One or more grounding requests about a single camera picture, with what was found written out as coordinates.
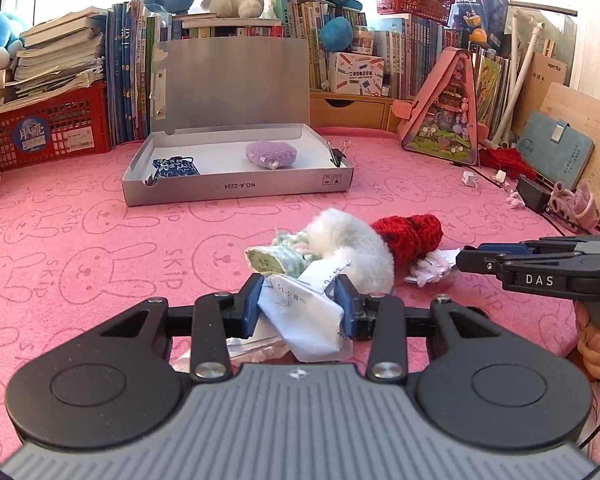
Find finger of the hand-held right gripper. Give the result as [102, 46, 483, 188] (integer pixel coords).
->
[455, 251, 512, 276]
[462, 240, 578, 261]

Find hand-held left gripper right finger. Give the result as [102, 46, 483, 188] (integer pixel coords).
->
[332, 276, 492, 382]

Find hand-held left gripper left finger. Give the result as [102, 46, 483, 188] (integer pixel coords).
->
[99, 274, 266, 382]

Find white paper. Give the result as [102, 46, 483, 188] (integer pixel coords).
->
[257, 259, 354, 363]

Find white tissue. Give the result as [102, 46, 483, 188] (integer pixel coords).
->
[404, 247, 462, 288]

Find green patterned cloth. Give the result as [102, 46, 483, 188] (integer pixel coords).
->
[245, 230, 315, 279]

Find white fluffy plush toy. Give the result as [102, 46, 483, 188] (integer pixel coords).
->
[305, 208, 396, 296]

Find red knitted item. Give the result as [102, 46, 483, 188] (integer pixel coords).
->
[370, 214, 443, 267]

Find grey cardboard box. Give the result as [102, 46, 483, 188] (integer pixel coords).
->
[121, 37, 354, 207]

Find person's right hand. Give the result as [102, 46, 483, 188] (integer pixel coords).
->
[574, 304, 600, 382]

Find clear plastic bag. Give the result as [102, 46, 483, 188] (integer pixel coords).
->
[172, 319, 301, 376]

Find black power adapter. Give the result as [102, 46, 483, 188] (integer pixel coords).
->
[516, 176, 554, 211]

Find pink fabric glove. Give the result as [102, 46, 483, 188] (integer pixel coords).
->
[550, 180, 600, 232]

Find red knitted cloth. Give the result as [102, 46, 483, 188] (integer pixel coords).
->
[480, 143, 539, 181]

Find teal notebook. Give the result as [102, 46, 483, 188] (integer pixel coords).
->
[515, 111, 595, 184]

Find pink house-shaped toy case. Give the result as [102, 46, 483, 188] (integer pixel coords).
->
[394, 49, 480, 167]

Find wooden board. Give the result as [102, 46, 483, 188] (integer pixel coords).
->
[540, 82, 600, 237]

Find purple plush toy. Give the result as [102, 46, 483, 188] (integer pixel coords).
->
[245, 140, 299, 170]

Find black binder clip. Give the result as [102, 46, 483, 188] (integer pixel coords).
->
[326, 141, 352, 166]

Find blue floral pouch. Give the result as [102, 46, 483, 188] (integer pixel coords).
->
[152, 156, 200, 181]

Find brown cardboard box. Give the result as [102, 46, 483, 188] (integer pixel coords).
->
[511, 52, 569, 136]

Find pink rabbit-print blanket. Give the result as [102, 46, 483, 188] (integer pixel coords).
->
[0, 127, 600, 466]

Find white plastic pipes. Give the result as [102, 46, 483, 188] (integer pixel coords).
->
[490, 7, 547, 144]

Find wooden drawer box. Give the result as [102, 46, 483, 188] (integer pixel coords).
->
[310, 91, 399, 134]

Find row of thin picture books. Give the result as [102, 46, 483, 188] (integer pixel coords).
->
[370, 12, 512, 142]

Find white colourful stationery box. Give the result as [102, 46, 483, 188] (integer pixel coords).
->
[328, 51, 387, 97]

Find dark blue cardboard box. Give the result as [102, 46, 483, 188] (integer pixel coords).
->
[447, 0, 511, 61]

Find red plastic basket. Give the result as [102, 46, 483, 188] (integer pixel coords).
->
[374, 0, 456, 27]

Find row of tall blue books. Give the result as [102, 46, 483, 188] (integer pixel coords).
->
[106, 1, 154, 147]

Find red plastic crate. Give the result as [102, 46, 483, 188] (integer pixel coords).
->
[0, 81, 112, 173]

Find row of upright books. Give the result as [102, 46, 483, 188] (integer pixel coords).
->
[145, 0, 370, 93]

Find stack of paperback books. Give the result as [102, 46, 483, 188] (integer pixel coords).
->
[0, 6, 109, 116]

